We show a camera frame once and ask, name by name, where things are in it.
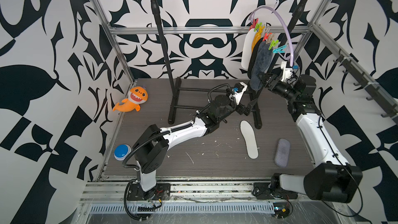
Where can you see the black garment rack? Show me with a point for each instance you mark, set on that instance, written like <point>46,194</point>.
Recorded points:
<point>161,37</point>

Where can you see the dark grey felt insole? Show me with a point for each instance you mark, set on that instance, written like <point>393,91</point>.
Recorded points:
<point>261,65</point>

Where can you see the orange shark plush toy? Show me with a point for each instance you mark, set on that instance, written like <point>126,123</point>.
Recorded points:
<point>135,98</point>

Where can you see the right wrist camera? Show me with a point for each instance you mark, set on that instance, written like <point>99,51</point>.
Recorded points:
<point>287,72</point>

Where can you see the white cable duct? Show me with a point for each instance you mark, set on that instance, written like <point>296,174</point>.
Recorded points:
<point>205,208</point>

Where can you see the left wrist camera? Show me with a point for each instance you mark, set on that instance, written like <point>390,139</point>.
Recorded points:
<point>237,92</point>

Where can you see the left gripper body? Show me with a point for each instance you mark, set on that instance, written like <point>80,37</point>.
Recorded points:
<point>243,108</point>

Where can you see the blue round button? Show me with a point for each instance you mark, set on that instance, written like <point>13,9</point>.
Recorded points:
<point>121,151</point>

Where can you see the grey fabric case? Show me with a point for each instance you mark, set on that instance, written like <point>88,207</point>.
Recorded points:
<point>281,157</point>

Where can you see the lilac round clip hanger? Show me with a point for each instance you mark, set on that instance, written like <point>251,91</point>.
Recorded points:
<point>252,17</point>

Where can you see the orange-edged insole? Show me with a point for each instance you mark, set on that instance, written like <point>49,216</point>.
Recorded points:
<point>248,134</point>

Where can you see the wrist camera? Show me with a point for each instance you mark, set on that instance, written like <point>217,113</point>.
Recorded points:
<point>287,72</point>
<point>237,92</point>

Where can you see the white yellow-edged insole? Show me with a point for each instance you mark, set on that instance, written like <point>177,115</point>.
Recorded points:
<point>247,49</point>

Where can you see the wall hook rail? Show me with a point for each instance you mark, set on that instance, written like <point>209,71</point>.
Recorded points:
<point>366,82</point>

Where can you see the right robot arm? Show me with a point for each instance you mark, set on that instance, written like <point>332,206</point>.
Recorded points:
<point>333,179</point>

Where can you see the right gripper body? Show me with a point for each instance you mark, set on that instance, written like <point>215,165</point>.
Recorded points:
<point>278,78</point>

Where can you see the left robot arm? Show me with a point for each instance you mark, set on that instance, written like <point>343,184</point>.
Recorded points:
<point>149,151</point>

